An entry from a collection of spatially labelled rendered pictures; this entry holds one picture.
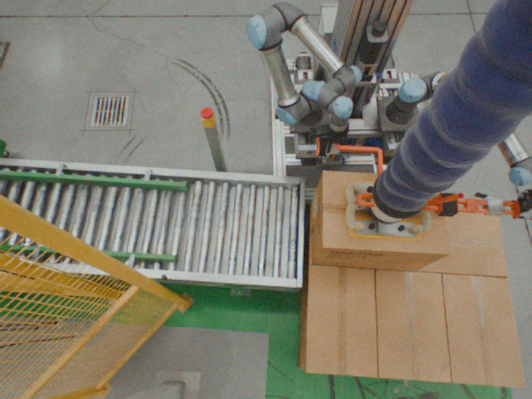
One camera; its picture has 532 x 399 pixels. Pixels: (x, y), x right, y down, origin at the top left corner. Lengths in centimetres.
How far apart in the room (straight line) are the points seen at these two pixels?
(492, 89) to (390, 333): 166
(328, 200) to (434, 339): 105
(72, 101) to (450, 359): 344
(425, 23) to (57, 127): 349
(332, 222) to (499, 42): 115
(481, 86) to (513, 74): 7
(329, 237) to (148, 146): 198
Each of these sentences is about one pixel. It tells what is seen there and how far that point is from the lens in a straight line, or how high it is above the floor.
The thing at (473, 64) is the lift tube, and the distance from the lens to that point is 103.
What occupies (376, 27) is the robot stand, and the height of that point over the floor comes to 157.
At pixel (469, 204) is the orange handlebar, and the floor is 122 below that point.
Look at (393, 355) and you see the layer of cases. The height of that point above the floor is 54.
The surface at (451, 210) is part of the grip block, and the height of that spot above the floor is 122.
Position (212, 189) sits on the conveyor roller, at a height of 55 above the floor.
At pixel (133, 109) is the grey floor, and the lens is 358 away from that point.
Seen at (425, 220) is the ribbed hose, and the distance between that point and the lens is 190.
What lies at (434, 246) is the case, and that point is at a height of 108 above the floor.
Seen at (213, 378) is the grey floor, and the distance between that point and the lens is 285.
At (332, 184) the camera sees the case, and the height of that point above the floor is 108.
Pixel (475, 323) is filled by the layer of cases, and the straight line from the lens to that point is 258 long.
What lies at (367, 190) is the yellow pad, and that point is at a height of 111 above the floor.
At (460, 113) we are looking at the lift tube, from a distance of 110.
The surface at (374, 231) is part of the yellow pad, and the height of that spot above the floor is 110.
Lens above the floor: 282
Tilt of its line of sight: 70 degrees down
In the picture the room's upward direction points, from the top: 2 degrees clockwise
